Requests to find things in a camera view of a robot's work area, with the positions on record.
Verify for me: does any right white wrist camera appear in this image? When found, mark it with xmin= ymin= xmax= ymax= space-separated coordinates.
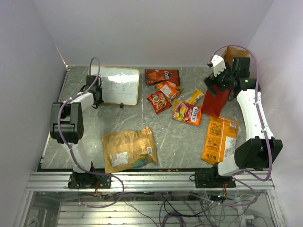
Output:
xmin=207 ymin=54 xmax=226 ymax=77

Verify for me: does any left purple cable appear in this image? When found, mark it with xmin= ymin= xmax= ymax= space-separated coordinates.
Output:
xmin=57 ymin=57 xmax=125 ymax=209

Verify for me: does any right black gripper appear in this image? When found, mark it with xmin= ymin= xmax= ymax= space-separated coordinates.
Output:
xmin=204 ymin=62 xmax=235 ymax=97

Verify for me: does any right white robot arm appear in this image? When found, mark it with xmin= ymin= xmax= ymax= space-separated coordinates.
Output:
xmin=204 ymin=55 xmax=283 ymax=187

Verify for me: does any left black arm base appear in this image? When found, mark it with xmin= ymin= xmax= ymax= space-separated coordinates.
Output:
xmin=67 ymin=162 xmax=111 ymax=189

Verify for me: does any yellow snack bar packet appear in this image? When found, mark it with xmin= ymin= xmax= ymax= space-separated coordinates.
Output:
xmin=186 ymin=88 xmax=205 ymax=105

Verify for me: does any large gold brown snack bag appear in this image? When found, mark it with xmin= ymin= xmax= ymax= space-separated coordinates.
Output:
xmin=102 ymin=126 xmax=158 ymax=174

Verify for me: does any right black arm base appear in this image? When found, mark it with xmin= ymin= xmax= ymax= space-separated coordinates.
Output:
xmin=189 ymin=163 xmax=236 ymax=188

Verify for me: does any red cookie snack packet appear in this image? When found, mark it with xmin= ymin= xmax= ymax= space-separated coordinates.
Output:
xmin=147 ymin=91 xmax=172 ymax=114

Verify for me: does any large orange cracker bag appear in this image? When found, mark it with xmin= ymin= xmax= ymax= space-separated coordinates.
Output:
xmin=201 ymin=116 xmax=239 ymax=165

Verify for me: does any Fox's candy bag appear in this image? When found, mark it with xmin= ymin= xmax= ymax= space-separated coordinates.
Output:
xmin=172 ymin=100 xmax=202 ymax=126

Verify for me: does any orange snack packet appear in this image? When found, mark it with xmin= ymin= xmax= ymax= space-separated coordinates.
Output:
xmin=155 ymin=81 xmax=183 ymax=100

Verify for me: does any red brown paper bag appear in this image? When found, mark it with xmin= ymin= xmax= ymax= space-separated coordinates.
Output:
xmin=202 ymin=46 xmax=249 ymax=117

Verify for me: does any purple cable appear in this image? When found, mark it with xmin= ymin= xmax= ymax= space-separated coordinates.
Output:
xmin=189 ymin=44 xmax=273 ymax=207
xmin=57 ymin=57 xmax=125 ymax=209

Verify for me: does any yellow framed whiteboard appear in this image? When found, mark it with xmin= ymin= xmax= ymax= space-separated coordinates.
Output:
xmin=91 ymin=66 xmax=140 ymax=105

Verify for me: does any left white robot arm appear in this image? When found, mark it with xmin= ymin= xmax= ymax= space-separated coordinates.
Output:
xmin=50 ymin=75 xmax=103 ymax=188

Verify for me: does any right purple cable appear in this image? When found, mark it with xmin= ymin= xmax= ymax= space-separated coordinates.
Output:
xmin=189 ymin=44 xmax=273 ymax=207

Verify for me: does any red Doritos chip bag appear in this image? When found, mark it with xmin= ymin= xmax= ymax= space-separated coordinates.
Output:
xmin=144 ymin=69 xmax=180 ymax=86

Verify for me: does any aluminium frame rail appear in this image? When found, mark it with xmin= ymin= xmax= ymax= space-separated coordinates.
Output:
xmin=26 ymin=172 xmax=275 ymax=192

